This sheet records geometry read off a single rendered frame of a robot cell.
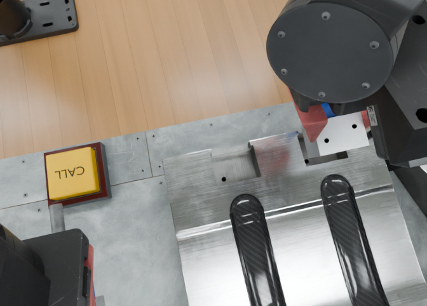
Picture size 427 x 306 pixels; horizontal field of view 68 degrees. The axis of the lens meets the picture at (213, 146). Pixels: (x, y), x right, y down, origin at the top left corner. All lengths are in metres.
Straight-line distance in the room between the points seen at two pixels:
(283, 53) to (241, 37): 0.39
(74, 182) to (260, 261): 0.25
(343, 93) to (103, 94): 0.41
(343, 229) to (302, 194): 0.06
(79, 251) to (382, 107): 0.21
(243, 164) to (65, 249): 0.24
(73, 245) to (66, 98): 0.33
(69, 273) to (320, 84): 0.19
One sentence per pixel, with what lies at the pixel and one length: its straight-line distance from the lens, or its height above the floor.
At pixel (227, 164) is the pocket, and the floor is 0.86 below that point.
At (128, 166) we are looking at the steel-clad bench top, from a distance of 0.48.
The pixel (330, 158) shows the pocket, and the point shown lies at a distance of 0.43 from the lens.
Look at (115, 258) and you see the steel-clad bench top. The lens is 0.47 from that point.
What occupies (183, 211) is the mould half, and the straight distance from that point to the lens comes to 0.37.
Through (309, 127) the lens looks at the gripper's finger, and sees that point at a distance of 0.28.
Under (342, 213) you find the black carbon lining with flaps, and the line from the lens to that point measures 0.41.
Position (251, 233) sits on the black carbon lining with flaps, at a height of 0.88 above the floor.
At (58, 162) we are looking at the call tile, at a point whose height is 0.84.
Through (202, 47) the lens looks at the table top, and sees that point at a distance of 0.54.
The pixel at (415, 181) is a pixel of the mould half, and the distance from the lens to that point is 0.52.
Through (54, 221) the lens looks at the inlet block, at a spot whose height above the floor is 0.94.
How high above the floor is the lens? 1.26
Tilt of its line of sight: 75 degrees down
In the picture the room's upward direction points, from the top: 6 degrees clockwise
